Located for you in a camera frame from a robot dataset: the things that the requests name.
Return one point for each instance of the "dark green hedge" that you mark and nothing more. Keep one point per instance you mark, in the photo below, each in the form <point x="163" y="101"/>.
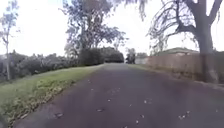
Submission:
<point x="100" y="56"/>

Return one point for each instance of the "distant dark tree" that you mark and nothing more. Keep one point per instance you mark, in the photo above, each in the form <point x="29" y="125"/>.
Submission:
<point x="130" y="55"/>

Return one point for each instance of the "dark asphalt path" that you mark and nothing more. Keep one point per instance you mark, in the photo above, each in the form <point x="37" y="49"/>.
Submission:
<point x="133" y="90"/>

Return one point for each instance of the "tall leafy tree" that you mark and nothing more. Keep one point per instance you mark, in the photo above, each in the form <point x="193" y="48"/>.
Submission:
<point x="87" y="26"/>

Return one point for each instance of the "brown wooden fence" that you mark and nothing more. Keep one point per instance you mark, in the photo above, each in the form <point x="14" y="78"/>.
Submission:
<point x="173" y="64"/>

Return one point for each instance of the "house with pale roof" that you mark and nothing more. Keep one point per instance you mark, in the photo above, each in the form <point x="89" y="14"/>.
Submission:
<point x="176" y="51"/>

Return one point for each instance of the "row of bushes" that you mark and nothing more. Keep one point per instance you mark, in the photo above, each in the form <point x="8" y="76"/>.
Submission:
<point x="36" y="65"/>

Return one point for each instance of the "grass verge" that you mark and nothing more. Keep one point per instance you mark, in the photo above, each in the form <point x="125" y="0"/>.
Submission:
<point x="36" y="87"/>

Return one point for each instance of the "large bare-trunk tree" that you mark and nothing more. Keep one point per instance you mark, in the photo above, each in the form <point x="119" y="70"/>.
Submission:
<point x="204" y="36"/>

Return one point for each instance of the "thin young tree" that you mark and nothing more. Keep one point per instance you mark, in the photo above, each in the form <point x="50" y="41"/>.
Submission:
<point x="7" y="36"/>

